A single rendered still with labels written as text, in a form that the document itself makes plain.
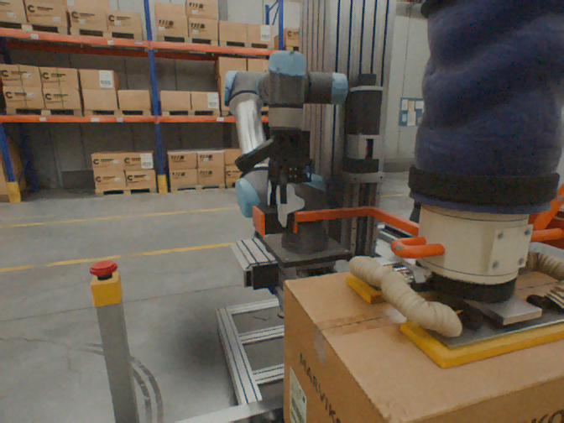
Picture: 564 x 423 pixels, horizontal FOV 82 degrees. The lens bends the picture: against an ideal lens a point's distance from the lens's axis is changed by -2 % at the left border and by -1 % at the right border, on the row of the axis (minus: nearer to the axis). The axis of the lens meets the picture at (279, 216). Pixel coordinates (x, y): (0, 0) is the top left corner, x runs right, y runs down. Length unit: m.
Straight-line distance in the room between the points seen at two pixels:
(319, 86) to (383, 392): 0.65
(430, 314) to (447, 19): 0.44
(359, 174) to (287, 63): 0.55
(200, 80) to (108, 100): 2.41
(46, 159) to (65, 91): 2.03
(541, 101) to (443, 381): 0.41
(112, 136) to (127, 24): 2.57
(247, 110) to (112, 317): 0.74
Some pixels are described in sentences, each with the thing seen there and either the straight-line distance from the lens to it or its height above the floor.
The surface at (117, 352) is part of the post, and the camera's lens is 1.13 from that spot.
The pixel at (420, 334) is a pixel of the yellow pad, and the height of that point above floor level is 1.09.
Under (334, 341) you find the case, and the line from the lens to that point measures 0.58.
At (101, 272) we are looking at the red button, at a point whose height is 1.03.
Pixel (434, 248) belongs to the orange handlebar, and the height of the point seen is 1.21.
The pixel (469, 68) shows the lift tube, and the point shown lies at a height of 1.49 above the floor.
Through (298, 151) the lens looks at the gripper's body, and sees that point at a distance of 0.74.
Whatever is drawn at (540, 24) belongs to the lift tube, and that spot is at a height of 1.54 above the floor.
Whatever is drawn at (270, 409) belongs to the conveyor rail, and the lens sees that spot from 1.13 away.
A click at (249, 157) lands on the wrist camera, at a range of 0.71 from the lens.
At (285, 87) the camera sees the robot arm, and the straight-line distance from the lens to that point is 0.71.
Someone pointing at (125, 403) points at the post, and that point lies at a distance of 1.24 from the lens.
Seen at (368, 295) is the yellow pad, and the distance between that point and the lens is 0.69.
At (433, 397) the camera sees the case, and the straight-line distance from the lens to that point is 0.52.
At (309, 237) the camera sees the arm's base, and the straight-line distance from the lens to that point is 0.99.
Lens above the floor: 1.41
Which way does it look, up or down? 15 degrees down
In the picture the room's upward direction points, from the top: straight up
